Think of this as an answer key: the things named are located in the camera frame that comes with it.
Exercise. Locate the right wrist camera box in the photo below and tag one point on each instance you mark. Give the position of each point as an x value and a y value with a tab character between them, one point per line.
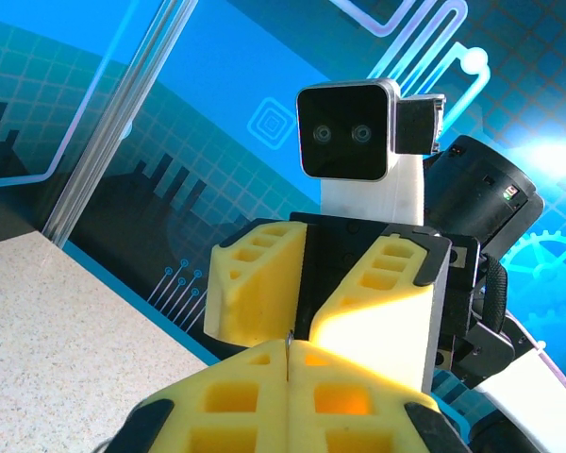
344	132

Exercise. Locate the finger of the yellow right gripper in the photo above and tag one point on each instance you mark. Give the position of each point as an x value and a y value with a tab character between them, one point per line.
264	307
382	340

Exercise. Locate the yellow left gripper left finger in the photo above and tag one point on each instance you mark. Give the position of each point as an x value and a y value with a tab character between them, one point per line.
273	401

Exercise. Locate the aluminium frame post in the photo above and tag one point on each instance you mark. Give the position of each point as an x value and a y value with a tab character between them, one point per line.
122	118

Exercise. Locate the white right camera bracket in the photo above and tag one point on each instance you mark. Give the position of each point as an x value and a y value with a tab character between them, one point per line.
372	198

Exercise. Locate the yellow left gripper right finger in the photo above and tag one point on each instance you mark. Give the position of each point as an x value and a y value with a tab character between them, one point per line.
302	401

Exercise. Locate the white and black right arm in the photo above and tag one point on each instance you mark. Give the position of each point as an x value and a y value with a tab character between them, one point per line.
537	391

